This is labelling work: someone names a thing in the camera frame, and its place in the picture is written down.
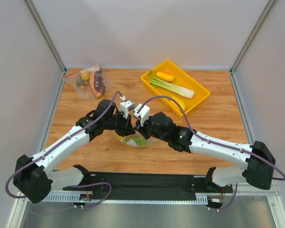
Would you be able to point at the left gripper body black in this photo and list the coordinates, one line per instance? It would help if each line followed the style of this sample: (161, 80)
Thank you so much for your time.
(127, 125)

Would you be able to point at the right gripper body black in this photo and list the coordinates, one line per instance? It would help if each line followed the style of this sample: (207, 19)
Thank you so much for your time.
(143, 129)

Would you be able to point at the blue zip top bag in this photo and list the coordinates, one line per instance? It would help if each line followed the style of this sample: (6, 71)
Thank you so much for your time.
(137, 147)

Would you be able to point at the fake green lettuce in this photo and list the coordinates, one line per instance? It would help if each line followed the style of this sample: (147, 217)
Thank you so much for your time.
(136, 141)

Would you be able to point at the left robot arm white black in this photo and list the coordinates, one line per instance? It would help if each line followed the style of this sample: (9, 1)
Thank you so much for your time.
(36, 176)

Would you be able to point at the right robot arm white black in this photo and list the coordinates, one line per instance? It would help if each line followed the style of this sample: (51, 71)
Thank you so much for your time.
(253, 164)

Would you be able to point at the fake yellow pear in bag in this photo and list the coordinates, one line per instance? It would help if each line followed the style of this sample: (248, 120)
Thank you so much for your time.
(120, 138)

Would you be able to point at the fake orange sausage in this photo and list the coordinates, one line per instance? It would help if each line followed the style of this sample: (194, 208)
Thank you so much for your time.
(95, 92)

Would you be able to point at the fake yellow mango lower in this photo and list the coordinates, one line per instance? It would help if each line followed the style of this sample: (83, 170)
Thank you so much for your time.
(178, 102)

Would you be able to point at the fake purple grapes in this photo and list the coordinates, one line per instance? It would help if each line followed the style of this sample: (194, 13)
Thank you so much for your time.
(98, 82)

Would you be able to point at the fake celery stalk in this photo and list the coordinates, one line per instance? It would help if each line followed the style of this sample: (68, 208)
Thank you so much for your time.
(182, 91)

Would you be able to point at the red zip top bag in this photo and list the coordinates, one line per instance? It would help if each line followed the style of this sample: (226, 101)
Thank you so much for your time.
(89, 83)

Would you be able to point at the fake orange mango upper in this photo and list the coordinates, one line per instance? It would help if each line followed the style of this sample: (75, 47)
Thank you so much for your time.
(167, 77)

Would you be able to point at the fake yellow apple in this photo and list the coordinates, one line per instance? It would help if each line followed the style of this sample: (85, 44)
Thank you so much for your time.
(85, 76)

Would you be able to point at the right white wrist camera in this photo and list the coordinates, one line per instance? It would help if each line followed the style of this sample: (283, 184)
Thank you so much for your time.
(142, 112)

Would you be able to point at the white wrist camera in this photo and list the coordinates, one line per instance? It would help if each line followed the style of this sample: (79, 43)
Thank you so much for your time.
(142, 112)
(126, 106)

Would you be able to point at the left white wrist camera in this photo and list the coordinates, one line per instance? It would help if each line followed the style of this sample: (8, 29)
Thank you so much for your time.
(126, 106)

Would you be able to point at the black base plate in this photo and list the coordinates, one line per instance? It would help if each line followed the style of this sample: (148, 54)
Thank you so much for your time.
(163, 186)

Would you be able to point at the white cable duct rail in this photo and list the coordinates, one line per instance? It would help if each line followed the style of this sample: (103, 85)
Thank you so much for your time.
(77, 197)

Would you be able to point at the left aluminium frame post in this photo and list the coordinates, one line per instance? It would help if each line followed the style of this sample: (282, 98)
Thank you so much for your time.
(40, 25)

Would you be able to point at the aluminium frame post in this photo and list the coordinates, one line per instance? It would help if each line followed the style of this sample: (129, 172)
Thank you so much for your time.
(253, 34)
(40, 25)

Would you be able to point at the right aluminium frame post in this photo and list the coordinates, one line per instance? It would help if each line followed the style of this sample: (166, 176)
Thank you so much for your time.
(253, 34)

